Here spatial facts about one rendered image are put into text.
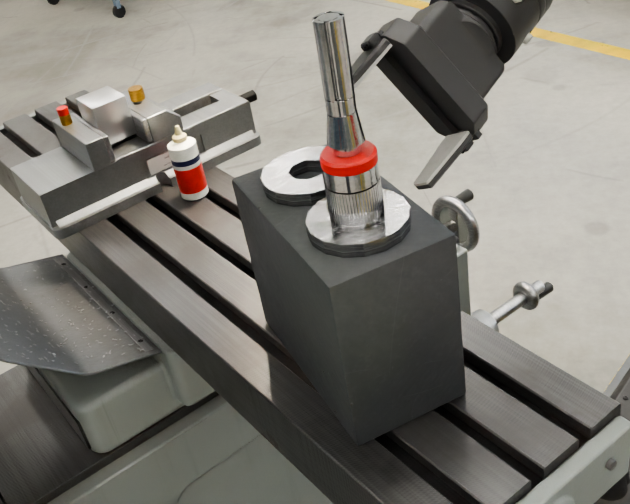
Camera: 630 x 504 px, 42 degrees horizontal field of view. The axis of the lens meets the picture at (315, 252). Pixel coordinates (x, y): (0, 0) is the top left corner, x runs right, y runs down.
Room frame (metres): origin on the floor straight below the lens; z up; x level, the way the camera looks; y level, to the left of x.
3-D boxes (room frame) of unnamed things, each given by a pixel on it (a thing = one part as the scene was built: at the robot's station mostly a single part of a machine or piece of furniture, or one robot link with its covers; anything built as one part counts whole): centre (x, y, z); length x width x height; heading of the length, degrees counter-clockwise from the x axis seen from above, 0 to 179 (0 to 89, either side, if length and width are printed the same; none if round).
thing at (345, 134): (0.59, -0.04, 1.26); 0.03 x 0.03 x 0.11
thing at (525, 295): (1.15, -0.34, 0.52); 0.22 x 0.06 x 0.06; 122
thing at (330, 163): (0.59, -0.04, 1.20); 0.05 x 0.05 x 0.01
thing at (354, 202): (0.59, -0.04, 1.17); 0.05 x 0.05 x 0.05
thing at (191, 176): (1.03, 0.15, 1.00); 0.04 x 0.04 x 0.11
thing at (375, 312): (0.63, -0.02, 1.04); 0.22 x 0.12 x 0.20; 20
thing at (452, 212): (1.25, -0.24, 0.64); 0.16 x 0.12 x 0.12; 122
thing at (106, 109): (1.11, 0.26, 1.05); 0.06 x 0.05 x 0.06; 31
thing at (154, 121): (1.14, 0.21, 1.03); 0.12 x 0.06 x 0.04; 31
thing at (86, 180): (1.13, 0.23, 1.00); 0.35 x 0.15 x 0.11; 121
